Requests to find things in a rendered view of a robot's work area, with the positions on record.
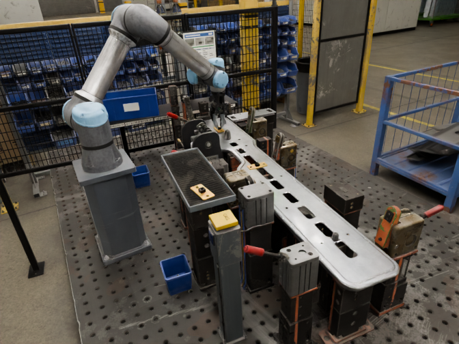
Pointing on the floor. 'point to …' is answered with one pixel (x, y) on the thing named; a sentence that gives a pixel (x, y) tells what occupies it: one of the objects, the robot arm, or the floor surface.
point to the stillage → (423, 172)
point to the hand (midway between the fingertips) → (218, 125)
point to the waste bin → (302, 78)
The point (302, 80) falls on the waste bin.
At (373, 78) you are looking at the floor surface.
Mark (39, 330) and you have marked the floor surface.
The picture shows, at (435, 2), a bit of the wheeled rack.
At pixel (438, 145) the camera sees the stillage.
